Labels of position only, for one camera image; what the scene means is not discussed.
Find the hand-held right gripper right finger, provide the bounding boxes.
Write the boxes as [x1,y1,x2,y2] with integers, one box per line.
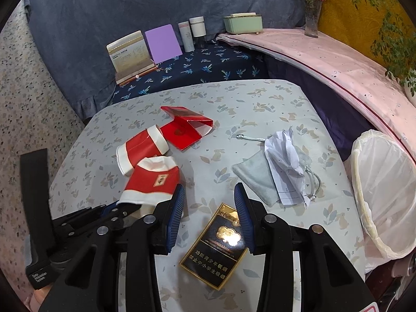
[234,183,366,312]

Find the red paper cup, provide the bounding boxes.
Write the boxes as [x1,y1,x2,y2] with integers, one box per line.
[116,125,170,176]
[116,156,181,217]

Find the purple notebook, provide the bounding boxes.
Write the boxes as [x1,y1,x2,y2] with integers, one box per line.
[145,23,183,65]

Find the black and gold cigarette box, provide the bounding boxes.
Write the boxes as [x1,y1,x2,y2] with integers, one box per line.
[179,202,249,290]

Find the white tube bottle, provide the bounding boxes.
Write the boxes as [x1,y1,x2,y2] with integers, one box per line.
[178,21,195,53]

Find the person's left hand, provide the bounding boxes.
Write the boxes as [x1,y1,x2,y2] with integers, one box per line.
[27,288,49,312]

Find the trash bin with white bag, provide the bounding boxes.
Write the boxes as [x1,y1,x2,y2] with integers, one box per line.
[351,129,416,274]

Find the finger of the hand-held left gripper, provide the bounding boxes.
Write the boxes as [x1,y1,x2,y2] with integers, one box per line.
[50,201,121,231]
[65,209,139,242]

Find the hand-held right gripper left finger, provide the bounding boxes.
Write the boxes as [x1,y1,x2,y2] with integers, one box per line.
[39,185,187,312]

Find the cream desk calendar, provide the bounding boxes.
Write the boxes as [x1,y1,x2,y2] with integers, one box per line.
[106,30,159,86]

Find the dark purple cloth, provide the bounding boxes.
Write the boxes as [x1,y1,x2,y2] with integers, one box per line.
[263,54,374,163]

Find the yellow cloth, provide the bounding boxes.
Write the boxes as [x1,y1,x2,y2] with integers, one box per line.
[317,0,416,82]

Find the white lidded jar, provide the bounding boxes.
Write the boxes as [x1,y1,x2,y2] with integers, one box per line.
[189,16,207,49]

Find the glass vase with pink flowers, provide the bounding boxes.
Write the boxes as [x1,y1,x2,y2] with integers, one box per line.
[289,0,331,39]

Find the crumpled white paper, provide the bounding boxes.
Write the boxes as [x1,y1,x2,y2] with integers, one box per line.
[264,127,311,208]

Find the red cardboard box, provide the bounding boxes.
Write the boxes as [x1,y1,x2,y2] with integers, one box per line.
[160,106,214,152]

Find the green plant in white pot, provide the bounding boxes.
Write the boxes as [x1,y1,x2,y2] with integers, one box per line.
[351,0,416,97]

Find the grey drawstring pouch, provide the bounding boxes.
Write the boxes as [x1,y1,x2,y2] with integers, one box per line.
[232,133,322,207]

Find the blue-grey backdrop cloth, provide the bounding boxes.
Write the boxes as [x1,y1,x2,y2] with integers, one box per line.
[26,0,322,121]

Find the green tissue box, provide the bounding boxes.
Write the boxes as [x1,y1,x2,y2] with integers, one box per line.
[223,12,263,35]

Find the pink cloth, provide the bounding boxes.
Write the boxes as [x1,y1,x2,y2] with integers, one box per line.
[216,29,416,166]

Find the navy floral cloth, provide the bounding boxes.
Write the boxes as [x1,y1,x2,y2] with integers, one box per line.
[112,41,270,106]

